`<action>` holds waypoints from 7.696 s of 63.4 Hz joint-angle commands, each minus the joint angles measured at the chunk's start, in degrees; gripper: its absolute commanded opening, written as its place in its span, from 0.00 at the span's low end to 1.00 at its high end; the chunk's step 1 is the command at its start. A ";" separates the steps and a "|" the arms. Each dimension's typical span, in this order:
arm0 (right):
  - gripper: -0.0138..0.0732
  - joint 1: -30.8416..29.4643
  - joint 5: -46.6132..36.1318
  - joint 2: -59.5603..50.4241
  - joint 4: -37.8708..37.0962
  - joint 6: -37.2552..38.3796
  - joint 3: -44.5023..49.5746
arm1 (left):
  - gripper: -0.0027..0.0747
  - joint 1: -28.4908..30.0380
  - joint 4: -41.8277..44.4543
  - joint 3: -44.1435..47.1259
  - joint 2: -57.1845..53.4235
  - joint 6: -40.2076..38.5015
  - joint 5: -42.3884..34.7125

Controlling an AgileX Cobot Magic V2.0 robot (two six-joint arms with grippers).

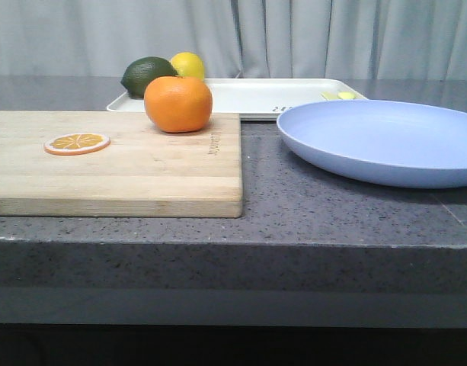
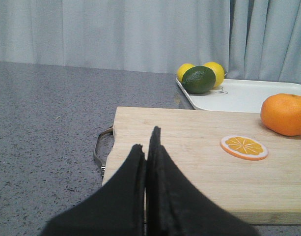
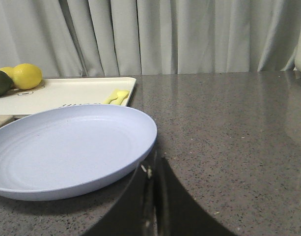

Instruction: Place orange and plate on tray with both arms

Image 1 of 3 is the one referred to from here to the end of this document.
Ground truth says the orange mandarin fruit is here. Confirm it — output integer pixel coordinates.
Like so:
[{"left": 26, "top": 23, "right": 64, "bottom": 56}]
[{"left": 144, "top": 76, "right": 213, "bottom": 133}]

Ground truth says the light blue plate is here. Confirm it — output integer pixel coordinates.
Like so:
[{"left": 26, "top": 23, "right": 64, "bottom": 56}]
[{"left": 277, "top": 100, "right": 467, "bottom": 189}]

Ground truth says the cream white tray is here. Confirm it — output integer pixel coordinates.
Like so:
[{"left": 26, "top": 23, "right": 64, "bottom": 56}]
[{"left": 106, "top": 78, "right": 369, "bottom": 122}]

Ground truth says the wooden cutting board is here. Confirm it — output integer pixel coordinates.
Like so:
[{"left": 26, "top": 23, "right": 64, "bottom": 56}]
[{"left": 0, "top": 111, "right": 243, "bottom": 217}]

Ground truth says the yellow lemon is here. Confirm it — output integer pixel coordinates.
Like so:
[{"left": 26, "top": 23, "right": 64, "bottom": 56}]
[{"left": 170, "top": 52, "right": 205, "bottom": 80}]

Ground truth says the green lime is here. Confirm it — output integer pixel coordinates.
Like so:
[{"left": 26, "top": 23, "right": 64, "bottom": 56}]
[{"left": 120, "top": 56, "right": 178, "bottom": 98}]

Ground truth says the grey curtain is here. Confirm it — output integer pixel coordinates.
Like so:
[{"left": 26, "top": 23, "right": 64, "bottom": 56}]
[{"left": 0, "top": 1, "right": 467, "bottom": 80}]

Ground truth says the orange slice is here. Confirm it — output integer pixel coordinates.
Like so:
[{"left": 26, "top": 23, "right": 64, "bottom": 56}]
[{"left": 43, "top": 133, "right": 110, "bottom": 156}]

